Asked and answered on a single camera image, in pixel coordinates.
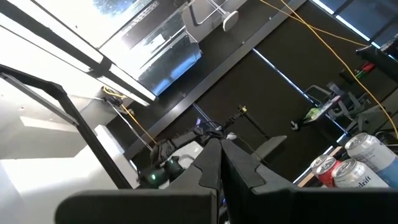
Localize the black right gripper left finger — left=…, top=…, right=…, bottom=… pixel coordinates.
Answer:
left=55, top=138, right=222, bottom=224

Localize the white ceiling access point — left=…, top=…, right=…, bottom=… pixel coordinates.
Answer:
left=222, top=11, right=239, bottom=32

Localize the black pole with yellow tip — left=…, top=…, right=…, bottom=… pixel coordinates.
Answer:
left=223, top=105, right=271, bottom=139

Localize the yellow cable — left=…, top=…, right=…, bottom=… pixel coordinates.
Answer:
left=279, top=0, right=398, bottom=139
left=259, top=0, right=368, bottom=47

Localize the red soda can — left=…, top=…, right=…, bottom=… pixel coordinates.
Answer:
left=315, top=157, right=343, bottom=189

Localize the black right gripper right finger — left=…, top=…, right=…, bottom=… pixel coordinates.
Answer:
left=221, top=139, right=398, bottom=224

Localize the aluminium soda can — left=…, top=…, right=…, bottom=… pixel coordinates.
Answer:
left=310, top=154, right=333, bottom=178

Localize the white blue soda can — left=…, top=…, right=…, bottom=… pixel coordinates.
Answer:
left=331, top=158, right=391, bottom=189
left=344, top=133, right=398, bottom=187

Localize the black frame post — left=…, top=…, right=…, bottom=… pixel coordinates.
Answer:
left=0, top=63, right=132, bottom=190

